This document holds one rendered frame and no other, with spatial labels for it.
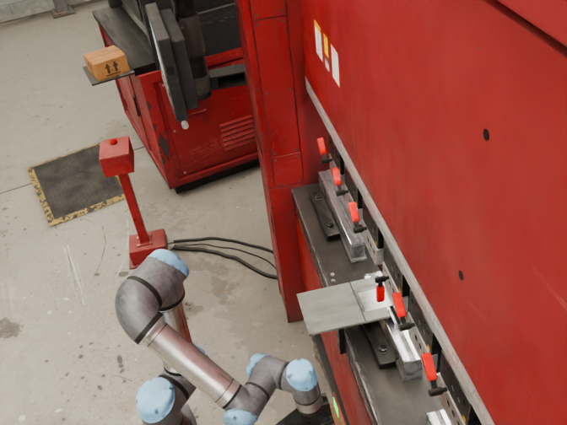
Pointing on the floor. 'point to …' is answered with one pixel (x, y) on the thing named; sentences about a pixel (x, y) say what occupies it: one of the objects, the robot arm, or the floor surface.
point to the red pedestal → (137, 243)
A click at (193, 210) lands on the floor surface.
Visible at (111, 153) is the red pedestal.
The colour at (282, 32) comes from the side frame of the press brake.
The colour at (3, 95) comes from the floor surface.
